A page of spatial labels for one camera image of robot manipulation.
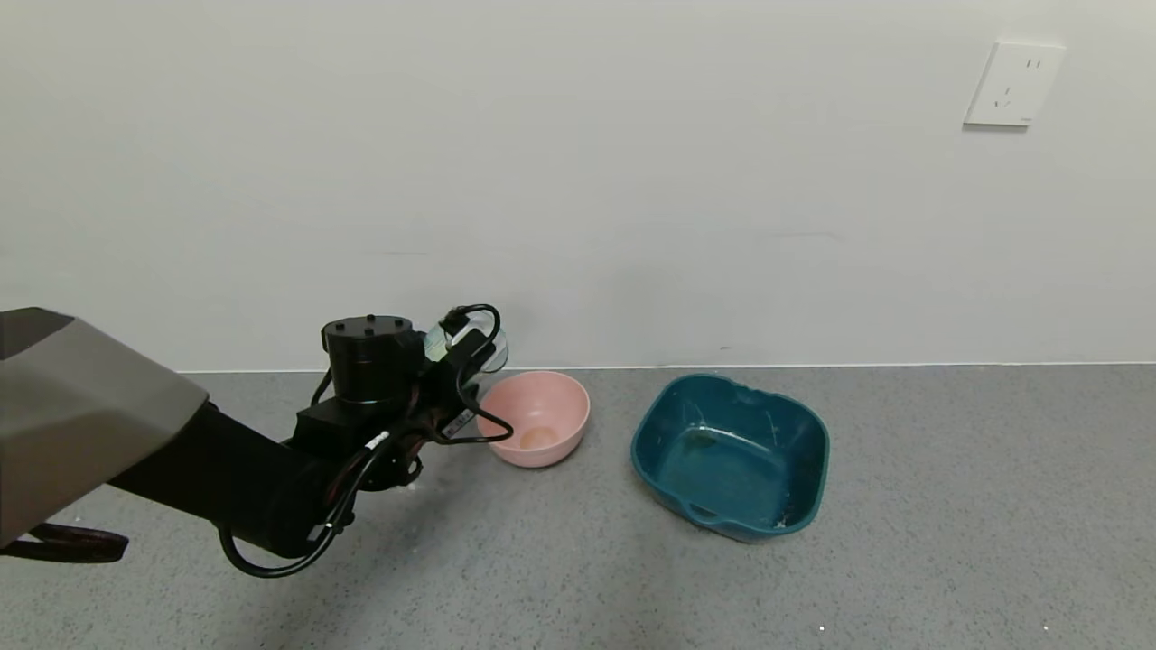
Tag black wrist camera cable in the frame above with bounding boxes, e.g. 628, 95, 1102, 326
217, 304, 516, 580

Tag white wall socket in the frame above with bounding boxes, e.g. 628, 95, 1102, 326
963, 41, 1067, 128

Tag pink plastic bowl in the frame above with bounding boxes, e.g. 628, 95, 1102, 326
476, 370, 592, 469

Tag dark teal square tray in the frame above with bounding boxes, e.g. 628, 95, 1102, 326
629, 373, 831, 544

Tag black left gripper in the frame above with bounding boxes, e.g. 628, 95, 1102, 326
421, 328, 497, 440

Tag ribbed translucent teal cup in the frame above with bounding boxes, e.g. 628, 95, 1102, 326
423, 307, 509, 376

